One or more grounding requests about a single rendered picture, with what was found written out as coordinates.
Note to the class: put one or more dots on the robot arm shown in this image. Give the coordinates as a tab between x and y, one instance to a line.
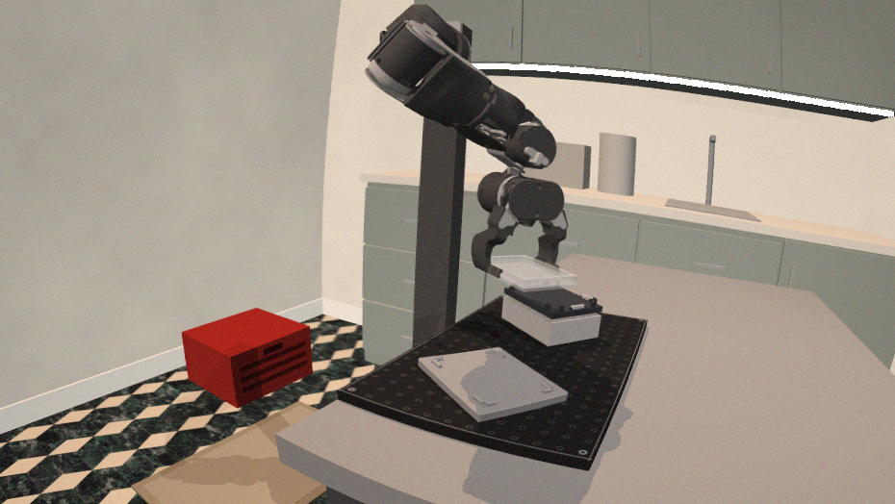
455	93

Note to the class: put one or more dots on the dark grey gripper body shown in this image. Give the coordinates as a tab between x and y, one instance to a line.
526	201

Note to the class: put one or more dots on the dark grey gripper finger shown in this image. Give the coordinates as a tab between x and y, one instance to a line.
501	224
548	244

